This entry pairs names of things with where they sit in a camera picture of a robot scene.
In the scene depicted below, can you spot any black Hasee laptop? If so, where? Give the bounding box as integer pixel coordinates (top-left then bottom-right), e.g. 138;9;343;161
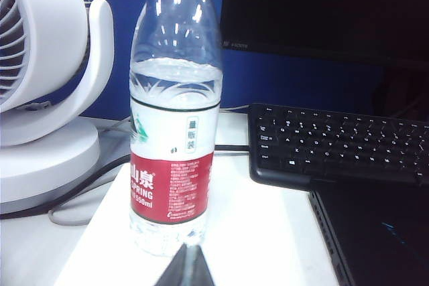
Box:
308;178;429;286

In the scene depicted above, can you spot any black computer monitor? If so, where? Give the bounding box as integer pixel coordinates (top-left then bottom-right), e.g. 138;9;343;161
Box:
219;0;429;121

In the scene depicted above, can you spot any black external keyboard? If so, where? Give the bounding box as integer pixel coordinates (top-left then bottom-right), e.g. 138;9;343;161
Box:
247;103;429;192

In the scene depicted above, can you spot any white desk fan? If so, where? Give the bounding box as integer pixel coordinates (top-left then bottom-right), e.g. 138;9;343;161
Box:
0;0;115;215

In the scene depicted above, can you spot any clear water bottle red label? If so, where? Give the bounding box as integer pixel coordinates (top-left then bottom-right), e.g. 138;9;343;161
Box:
128;0;225;257

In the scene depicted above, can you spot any white raised platform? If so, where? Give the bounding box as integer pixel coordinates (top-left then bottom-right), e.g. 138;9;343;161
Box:
56;111;339;286

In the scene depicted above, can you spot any black power cable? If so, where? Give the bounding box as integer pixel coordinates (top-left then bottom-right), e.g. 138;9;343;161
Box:
0;144;251;220

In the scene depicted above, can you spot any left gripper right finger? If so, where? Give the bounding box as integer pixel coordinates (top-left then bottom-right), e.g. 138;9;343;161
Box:
188;244;215;286

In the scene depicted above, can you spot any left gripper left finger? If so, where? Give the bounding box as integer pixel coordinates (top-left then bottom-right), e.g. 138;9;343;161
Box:
154;242;190;286

